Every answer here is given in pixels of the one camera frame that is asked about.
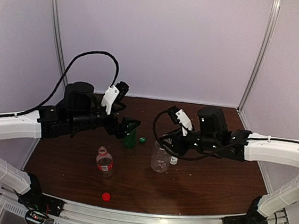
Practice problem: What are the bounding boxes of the white flip bottle cap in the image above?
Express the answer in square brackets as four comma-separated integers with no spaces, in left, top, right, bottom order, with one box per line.
[170,156,178,165]

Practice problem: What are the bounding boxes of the clear bottle red label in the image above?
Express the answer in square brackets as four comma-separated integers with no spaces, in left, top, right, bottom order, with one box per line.
[96,146,114,178]

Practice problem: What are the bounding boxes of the red bottle cap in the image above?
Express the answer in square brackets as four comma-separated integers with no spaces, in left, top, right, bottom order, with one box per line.
[102,192,111,202]

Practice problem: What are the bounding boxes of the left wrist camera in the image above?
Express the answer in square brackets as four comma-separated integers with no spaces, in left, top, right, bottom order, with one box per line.
[101,81,129,115]

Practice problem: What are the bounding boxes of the green plastic bottle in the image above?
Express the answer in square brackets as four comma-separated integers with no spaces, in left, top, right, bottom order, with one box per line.
[123,124,136,149]

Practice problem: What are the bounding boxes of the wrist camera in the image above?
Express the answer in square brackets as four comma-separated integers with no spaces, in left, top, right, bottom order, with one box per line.
[167,106,193,137]
[101,81,129,115]

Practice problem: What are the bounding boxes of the aluminium post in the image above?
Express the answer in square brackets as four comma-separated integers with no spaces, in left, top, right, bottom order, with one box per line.
[237,0,281,113]
[51,0,65,74]

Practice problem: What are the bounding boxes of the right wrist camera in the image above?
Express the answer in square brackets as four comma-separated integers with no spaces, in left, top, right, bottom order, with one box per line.
[167,106,193,137]

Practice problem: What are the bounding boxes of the clear bottle white cap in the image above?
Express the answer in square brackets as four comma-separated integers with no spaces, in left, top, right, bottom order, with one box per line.
[151,141,171,173]

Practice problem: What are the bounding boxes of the left circuit board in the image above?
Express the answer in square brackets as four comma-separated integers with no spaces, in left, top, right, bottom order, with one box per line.
[24,210,48,224]

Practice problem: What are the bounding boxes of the left black sleeved cable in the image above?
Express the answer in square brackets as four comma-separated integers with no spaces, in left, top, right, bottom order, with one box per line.
[0,40,122,134]

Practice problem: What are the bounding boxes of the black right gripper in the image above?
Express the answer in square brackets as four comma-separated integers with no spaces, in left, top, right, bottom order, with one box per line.
[158,125,220,160]

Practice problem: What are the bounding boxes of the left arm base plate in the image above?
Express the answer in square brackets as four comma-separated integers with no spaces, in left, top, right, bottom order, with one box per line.
[16,193,64,217]

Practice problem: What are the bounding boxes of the green bottle cap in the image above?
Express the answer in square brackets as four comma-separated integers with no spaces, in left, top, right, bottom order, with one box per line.
[139,137,146,144]

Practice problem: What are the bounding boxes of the left rear aluminium post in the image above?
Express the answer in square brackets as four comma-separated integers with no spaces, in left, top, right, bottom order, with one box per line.
[51,0,65,74]

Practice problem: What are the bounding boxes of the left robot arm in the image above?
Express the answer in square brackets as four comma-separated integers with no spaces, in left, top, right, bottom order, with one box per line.
[0,82,141,210]

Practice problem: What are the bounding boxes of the right rear aluminium post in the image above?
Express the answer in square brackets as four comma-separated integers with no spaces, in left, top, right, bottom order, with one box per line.
[237,0,281,113]

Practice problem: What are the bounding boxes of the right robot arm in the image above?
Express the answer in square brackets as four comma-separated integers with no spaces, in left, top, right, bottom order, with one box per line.
[155,106,299,224]

